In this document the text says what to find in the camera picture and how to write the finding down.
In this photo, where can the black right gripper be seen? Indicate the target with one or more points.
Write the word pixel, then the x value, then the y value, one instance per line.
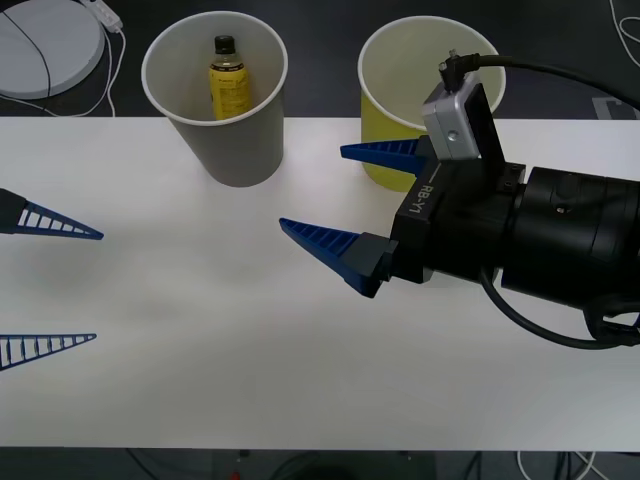
pixel 460 225

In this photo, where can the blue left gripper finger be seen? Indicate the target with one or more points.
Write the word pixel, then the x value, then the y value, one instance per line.
pixel 20 350
pixel 30 220

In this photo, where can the yellow bottle with black cap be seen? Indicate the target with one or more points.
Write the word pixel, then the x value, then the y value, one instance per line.
pixel 230 90

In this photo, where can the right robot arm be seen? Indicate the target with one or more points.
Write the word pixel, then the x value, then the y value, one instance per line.
pixel 575 225

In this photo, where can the yellow-green plastic waste bin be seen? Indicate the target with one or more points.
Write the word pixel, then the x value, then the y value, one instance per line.
pixel 375 125

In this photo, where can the grey plastic waste bin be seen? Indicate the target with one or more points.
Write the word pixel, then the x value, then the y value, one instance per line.
pixel 240 150

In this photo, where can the white round disc base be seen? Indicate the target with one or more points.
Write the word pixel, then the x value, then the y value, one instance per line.
pixel 30 55

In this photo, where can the white power strip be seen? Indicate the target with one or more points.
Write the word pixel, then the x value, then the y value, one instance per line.
pixel 107 15

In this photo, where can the grey floor plate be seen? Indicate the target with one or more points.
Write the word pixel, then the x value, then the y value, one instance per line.
pixel 602 111

